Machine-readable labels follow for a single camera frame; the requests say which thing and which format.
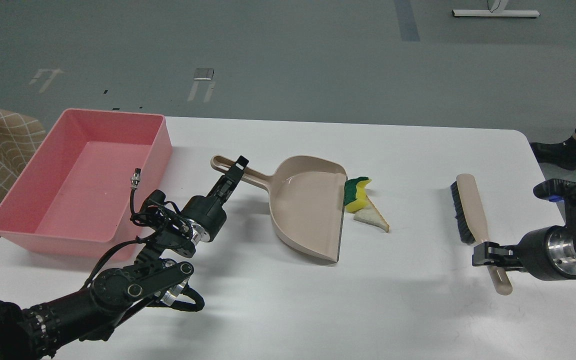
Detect beige hand brush black bristles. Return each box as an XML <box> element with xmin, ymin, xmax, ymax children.
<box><xmin>450</xmin><ymin>173</ymin><xmax>514</xmax><ymax>296</ymax></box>

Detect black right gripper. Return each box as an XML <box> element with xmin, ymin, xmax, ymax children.
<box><xmin>471</xmin><ymin>226</ymin><xmax>576</xmax><ymax>281</ymax></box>

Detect white bread slice piece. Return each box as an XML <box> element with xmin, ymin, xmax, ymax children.
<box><xmin>353</xmin><ymin>196</ymin><xmax>390</xmax><ymax>233</ymax></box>

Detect pink plastic bin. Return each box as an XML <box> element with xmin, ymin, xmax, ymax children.
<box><xmin>0</xmin><ymin>108</ymin><xmax>172</xmax><ymax>259</ymax></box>

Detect beige plastic dustpan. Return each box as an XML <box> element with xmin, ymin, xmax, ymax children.
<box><xmin>210</xmin><ymin>154</ymin><xmax>348</xmax><ymax>264</ymax></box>

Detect grey floor plate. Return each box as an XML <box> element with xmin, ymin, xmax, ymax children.
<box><xmin>193</xmin><ymin>68</ymin><xmax>215</xmax><ymax>81</ymax></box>

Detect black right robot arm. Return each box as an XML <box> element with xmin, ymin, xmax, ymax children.
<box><xmin>471</xmin><ymin>178</ymin><xmax>576</xmax><ymax>281</ymax></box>

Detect yellow green sponge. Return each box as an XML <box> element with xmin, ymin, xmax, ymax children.
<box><xmin>343</xmin><ymin>177</ymin><xmax>371</xmax><ymax>214</ymax></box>

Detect white stand base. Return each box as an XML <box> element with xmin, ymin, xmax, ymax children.
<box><xmin>451</xmin><ymin>0</ymin><xmax>541</xmax><ymax>19</ymax></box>

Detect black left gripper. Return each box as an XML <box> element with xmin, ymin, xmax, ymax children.
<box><xmin>183</xmin><ymin>155</ymin><xmax>249</xmax><ymax>244</ymax></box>

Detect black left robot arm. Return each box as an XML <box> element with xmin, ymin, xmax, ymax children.
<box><xmin>0</xmin><ymin>156</ymin><xmax>249</xmax><ymax>360</ymax></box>

